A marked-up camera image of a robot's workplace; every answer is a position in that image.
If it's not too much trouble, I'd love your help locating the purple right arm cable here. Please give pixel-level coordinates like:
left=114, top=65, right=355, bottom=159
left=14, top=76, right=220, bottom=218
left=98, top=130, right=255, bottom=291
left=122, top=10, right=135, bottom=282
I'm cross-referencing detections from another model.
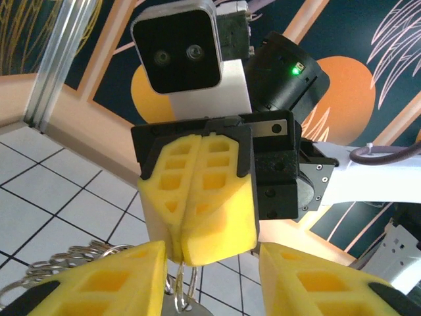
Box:
left=349, top=141, right=421, bottom=165

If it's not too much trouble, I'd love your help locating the aluminium frame post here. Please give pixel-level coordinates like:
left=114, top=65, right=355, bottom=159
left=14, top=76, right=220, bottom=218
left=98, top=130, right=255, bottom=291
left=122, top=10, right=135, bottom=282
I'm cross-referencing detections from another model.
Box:
left=24, top=0, right=90, bottom=133

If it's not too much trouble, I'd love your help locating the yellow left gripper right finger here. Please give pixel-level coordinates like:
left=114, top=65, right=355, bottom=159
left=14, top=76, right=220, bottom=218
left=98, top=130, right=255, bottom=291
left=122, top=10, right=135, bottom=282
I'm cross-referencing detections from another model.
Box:
left=258, top=242, right=421, bottom=316

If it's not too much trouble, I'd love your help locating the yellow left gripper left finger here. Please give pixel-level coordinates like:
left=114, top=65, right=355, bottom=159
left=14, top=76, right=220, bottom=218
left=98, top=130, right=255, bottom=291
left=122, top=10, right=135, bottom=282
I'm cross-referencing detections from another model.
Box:
left=0, top=240, right=169, bottom=316

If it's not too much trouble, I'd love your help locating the dark floral wall panel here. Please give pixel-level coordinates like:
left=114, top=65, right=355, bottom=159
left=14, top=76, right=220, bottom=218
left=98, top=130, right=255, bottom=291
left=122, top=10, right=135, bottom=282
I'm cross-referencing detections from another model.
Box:
left=295, top=0, right=421, bottom=145

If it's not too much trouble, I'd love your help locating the clear plastic bag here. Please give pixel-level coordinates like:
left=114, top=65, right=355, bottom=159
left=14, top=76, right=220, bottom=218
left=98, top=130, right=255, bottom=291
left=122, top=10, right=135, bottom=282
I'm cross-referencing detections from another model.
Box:
left=0, top=239, right=202, bottom=313

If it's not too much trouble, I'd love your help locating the wall panel with yellow lines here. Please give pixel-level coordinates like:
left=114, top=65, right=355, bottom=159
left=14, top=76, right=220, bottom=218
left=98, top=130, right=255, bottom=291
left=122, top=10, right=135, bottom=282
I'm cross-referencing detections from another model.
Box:
left=0, top=0, right=132, bottom=90

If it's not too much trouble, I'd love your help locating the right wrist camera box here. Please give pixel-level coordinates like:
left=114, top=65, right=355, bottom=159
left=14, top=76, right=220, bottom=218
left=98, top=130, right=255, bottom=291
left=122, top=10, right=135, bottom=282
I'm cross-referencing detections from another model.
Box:
left=130, top=0, right=253, bottom=121

